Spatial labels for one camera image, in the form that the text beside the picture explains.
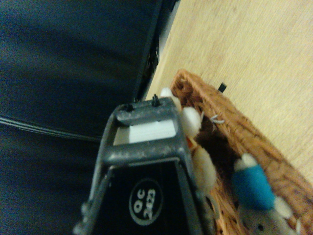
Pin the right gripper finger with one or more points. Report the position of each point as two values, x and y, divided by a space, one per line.
144 151

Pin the white and orange toy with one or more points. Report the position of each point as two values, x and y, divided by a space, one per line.
192 120

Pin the white toy with blue hat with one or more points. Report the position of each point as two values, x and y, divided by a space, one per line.
252 186

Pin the curtain stand pole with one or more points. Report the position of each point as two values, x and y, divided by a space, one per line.
49 129

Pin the brown wicker basket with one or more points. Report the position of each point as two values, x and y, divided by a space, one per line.
244 117

